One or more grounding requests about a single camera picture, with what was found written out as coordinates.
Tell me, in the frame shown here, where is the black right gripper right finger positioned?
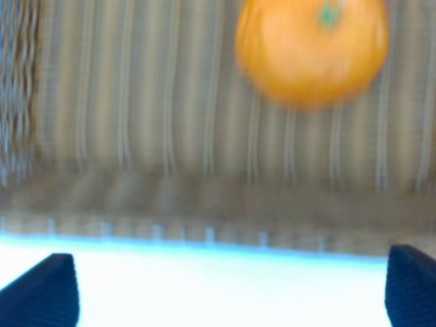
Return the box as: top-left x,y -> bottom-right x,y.
384,245 -> 435,327

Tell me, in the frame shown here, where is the light orange wicker basket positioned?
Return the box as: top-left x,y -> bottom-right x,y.
1,1 -> 435,256

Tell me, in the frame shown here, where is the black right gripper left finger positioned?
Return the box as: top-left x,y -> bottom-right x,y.
1,253 -> 80,327

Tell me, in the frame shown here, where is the orange tangerine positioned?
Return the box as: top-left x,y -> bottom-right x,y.
234,1 -> 390,108

